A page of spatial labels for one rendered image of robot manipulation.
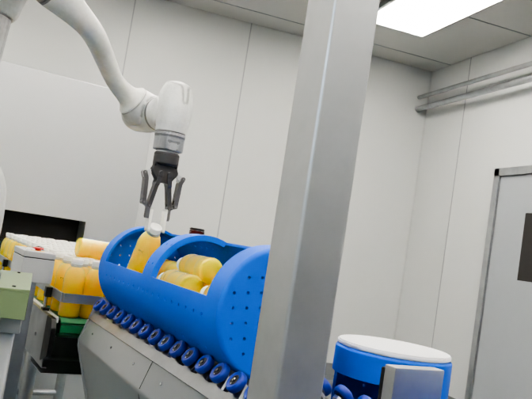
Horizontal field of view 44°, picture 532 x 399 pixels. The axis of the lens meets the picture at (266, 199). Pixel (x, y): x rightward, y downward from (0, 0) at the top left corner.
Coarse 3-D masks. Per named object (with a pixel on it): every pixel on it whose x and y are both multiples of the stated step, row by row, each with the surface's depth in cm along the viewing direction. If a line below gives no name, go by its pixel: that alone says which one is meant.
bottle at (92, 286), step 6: (90, 270) 222; (96, 270) 222; (90, 276) 221; (96, 276) 221; (90, 282) 220; (96, 282) 221; (84, 288) 222; (90, 288) 220; (96, 288) 221; (84, 294) 221; (90, 294) 220; (96, 294) 221; (102, 294) 223; (84, 306) 220; (90, 306) 220; (84, 312) 220; (90, 312) 220; (84, 318) 220
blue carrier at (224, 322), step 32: (128, 256) 211; (160, 256) 168; (224, 256) 187; (256, 256) 135; (128, 288) 180; (160, 288) 159; (224, 288) 132; (256, 288) 135; (160, 320) 162; (192, 320) 142; (224, 320) 132; (256, 320) 135; (224, 352) 132
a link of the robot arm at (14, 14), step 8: (0, 0) 170; (8, 0) 171; (16, 0) 173; (24, 0) 175; (0, 8) 171; (8, 8) 172; (16, 8) 174; (0, 16) 172; (8, 16) 174; (16, 16) 176; (0, 24) 172; (8, 24) 175; (0, 32) 172; (8, 32) 177; (0, 40) 173; (0, 48) 173; (0, 56) 174
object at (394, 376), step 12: (384, 372) 101; (396, 372) 98; (408, 372) 99; (420, 372) 101; (432, 372) 102; (384, 384) 100; (396, 384) 98; (408, 384) 99; (420, 384) 101; (432, 384) 102; (384, 396) 99; (396, 396) 98; (408, 396) 100; (420, 396) 101; (432, 396) 102
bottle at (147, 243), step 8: (144, 232) 195; (144, 240) 193; (152, 240) 193; (160, 240) 195; (136, 248) 195; (144, 248) 193; (152, 248) 193; (136, 256) 195; (144, 256) 194; (128, 264) 199; (136, 264) 196; (144, 264) 196
